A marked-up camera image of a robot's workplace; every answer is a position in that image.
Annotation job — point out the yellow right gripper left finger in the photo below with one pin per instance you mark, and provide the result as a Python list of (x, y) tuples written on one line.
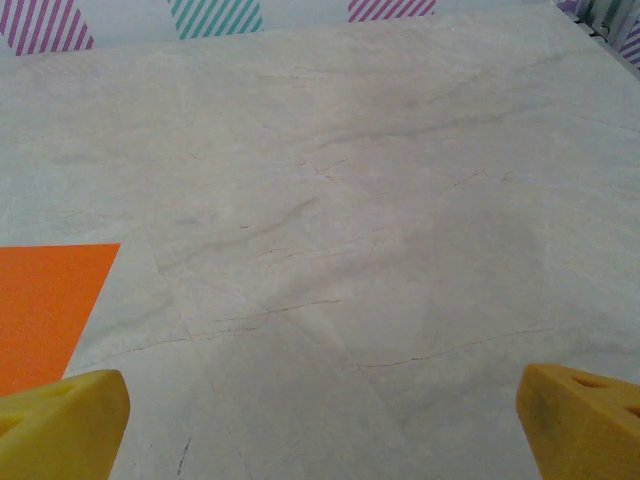
[(65, 425)]

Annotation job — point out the aluminium profile frame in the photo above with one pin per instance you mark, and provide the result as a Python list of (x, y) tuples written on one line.
[(600, 20)]

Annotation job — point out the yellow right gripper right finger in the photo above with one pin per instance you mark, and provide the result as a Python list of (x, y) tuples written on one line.
[(585, 430)]

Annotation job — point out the orange square paper sheet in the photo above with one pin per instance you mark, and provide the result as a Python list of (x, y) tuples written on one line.
[(40, 310)]

